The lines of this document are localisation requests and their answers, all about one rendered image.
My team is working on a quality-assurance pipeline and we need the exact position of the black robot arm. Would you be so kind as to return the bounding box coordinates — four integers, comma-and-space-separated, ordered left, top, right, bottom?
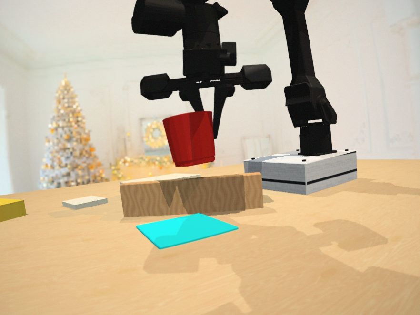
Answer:
131, 0, 337, 156

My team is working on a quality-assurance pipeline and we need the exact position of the brown wooden plank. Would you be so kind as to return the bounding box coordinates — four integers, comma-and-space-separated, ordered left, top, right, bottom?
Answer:
120, 172, 264, 217

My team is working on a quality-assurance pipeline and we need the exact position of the red cup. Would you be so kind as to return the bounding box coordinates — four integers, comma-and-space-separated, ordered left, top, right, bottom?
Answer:
163, 111, 215, 167

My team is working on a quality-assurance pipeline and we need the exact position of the cream flat rectangular block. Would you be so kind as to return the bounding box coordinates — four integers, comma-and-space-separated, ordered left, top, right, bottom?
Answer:
62, 196, 108, 210
120, 173, 201, 184

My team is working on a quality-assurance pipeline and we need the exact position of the yellow rectangular block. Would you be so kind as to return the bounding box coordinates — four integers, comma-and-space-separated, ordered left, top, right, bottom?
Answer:
0, 198, 26, 222

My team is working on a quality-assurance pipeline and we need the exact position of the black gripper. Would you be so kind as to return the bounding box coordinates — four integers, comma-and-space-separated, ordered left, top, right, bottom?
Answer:
140, 31, 272, 139

